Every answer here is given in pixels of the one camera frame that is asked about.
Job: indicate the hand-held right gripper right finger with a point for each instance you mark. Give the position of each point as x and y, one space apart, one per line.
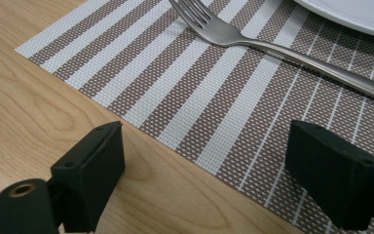
334 172

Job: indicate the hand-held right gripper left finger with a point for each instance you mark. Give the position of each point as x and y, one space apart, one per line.
87 175

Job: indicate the silver metal fork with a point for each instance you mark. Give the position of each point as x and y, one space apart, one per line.
227 32

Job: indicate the striped woven placemat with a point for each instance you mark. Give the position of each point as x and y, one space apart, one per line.
207 97

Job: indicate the white plate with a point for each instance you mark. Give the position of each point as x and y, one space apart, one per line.
354 13

